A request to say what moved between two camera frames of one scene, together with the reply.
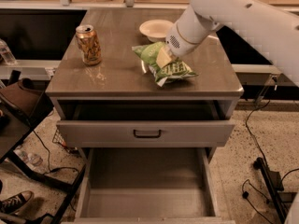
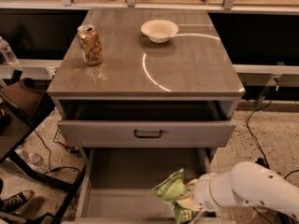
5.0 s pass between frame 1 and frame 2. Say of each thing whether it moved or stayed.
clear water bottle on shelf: stayed
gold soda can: stayed
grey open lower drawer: stayed
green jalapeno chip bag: moved
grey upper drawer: stayed
